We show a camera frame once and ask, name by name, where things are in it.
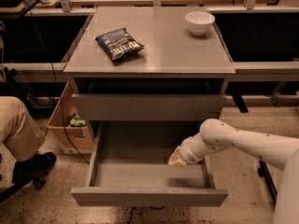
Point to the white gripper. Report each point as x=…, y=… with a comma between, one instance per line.
x=186, y=152

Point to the grey top drawer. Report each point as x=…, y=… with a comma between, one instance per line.
x=150, y=107

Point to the person leg beige trousers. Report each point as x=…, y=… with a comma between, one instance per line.
x=18, y=131

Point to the black office chair base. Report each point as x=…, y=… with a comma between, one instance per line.
x=38, y=181

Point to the cardboard box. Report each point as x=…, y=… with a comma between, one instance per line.
x=69, y=138

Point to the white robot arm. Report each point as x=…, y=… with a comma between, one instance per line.
x=279, y=151

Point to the blue chip bag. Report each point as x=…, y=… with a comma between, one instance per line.
x=118, y=43

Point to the black shoe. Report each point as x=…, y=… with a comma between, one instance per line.
x=39, y=164

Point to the white bowl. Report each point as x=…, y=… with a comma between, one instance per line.
x=199, y=22

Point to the grey drawer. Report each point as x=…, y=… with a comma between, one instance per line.
x=129, y=167
x=150, y=107

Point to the green toy in box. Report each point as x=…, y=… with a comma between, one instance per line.
x=76, y=121

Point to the grey drawer cabinet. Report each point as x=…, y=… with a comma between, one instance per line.
x=172, y=62

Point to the grey metal frame rail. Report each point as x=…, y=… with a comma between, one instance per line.
x=42, y=72

